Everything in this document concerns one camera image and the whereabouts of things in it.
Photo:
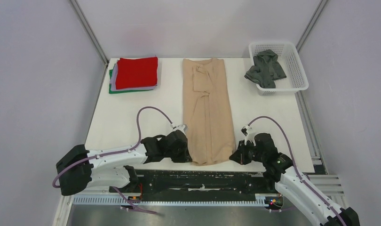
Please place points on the right aluminium corner post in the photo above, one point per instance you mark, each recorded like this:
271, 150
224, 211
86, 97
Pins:
311, 24

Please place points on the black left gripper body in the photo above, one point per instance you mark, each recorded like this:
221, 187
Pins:
179, 155

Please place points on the white slotted cable duct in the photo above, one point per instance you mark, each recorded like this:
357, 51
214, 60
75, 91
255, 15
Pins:
118, 200

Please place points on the folded red t shirt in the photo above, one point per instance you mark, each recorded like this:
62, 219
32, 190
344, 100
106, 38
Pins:
137, 73

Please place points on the dark grey t shirt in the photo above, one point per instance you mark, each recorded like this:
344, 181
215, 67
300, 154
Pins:
266, 70

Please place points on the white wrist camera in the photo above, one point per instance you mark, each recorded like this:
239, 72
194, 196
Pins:
249, 134
183, 127

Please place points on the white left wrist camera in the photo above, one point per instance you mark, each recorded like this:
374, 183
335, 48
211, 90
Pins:
183, 127

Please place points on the beige t shirt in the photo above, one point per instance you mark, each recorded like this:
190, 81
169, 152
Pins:
207, 111

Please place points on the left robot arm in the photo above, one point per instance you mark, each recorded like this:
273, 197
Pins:
80, 168

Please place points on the left aluminium corner post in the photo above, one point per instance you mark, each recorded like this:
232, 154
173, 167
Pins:
89, 31

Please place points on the white plastic basket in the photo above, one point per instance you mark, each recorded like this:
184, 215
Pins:
290, 62

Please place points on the aluminium corner post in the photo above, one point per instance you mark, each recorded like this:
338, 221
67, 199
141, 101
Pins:
89, 31
311, 24

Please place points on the folded lavender t shirt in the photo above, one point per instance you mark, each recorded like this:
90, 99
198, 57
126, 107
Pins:
113, 74

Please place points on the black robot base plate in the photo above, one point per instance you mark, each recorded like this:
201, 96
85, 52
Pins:
198, 186

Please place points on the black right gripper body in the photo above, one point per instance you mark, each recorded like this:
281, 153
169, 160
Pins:
248, 152

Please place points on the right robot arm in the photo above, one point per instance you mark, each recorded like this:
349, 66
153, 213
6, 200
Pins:
282, 174

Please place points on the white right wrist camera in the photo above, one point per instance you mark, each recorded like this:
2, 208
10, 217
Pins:
249, 134

